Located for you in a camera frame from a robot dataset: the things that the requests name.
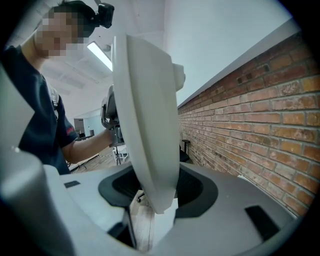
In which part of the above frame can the grey shoulder strap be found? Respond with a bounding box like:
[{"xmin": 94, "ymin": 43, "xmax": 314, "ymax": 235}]
[{"xmin": 48, "ymin": 83, "xmax": 62, "ymax": 121}]

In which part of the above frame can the person's left forearm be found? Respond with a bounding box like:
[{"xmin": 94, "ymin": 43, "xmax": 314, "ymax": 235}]
[{"xmin": 61, "ymin": 129, "xmax": 114, "ymax": 166}]

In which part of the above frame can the black office chair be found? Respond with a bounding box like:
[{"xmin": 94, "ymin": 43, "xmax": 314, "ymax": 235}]
[{"xmin": 179, "ymin": 139, "xmax": 191, "ymax": 163}]

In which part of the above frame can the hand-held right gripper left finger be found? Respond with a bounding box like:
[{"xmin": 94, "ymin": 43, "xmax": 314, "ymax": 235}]
[{"xmin": 43, "ymin": 162, "xmax": 141, "ymax": 250}]

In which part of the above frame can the long ceiling light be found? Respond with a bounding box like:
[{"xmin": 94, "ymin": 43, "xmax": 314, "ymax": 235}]
[{"xmin": 86, "ymin": 41, "xmax": 114, "ymax": 73}]

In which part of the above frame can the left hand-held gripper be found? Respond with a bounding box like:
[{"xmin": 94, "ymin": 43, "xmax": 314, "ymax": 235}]
[{"xmin": 100, "ymin": 84, "xmax": 126, "ymax": 148}]

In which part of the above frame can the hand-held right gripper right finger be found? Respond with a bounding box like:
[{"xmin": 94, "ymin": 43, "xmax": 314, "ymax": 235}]
[{"xmin": 149, "ymin": 162, "xmax": 299, "ymax": 256}]

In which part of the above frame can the black head-worn camera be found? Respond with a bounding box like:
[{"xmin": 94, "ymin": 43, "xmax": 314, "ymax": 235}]
[{"xmin": 93, "ymin": 2, "xmax": 115, "ymax": 29}]

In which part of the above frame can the person's dark blue shirt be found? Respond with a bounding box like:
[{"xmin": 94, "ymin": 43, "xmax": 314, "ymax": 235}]
[{"xmin": 1, "ymin": 44, "xmax": 80, "ymax": 176}]

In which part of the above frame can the white desk telephone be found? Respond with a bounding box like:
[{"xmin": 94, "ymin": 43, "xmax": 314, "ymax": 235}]
[{"xmin": 111, "ymin": 33, "xmax": 186, "ymax": 215}]

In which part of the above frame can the person's head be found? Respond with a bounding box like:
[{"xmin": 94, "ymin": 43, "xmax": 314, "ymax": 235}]
[{"xmin": 21, "ymin": 0, "xmax": 97, "ymax": 68}]

